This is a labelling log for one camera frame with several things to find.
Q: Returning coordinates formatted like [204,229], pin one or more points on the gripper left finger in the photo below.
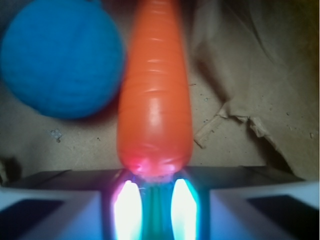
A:
[71,205]

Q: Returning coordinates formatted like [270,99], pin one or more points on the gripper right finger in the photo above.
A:
[245,203]

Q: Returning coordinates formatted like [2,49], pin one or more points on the orange toy carrot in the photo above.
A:
[154,130]

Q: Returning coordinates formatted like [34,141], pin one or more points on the brown paper bag liner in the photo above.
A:
[253,72]

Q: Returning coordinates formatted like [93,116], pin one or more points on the blue textured ball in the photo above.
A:
[63,58]

